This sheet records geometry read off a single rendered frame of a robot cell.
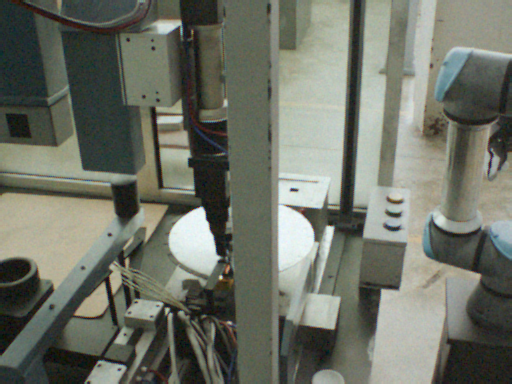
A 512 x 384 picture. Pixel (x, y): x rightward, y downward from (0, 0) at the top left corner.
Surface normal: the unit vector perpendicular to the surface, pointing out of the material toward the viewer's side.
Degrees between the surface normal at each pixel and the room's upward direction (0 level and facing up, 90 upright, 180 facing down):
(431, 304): 0
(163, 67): 90
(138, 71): 90
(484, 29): 90
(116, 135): 90
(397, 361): 0
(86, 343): 0
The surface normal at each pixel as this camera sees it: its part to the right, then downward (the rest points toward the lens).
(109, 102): -0.24, 0.52
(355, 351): -0.02, -0.85
